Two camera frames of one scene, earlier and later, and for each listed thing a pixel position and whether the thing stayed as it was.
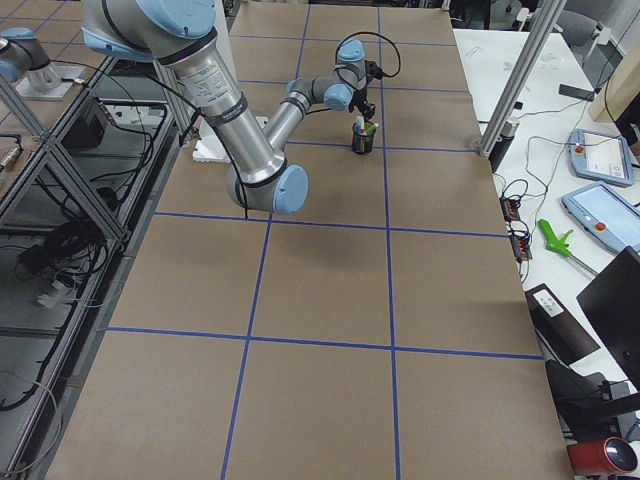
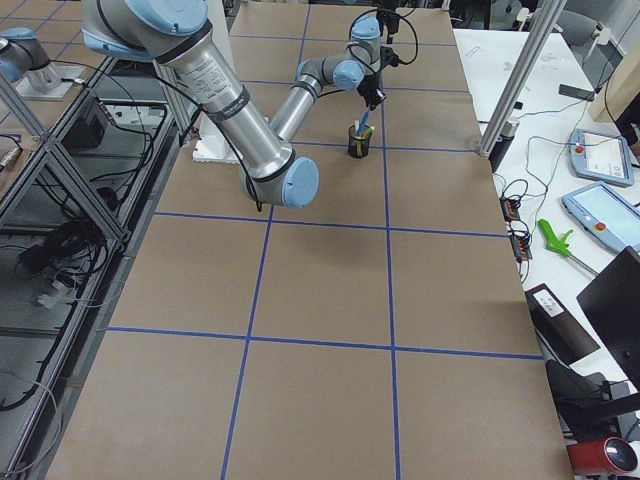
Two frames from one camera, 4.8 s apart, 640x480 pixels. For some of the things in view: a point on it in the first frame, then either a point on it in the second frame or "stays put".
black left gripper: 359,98 -> 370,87
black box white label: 561,337 stays put
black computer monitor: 612,305 stays put
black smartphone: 576,92 stays put
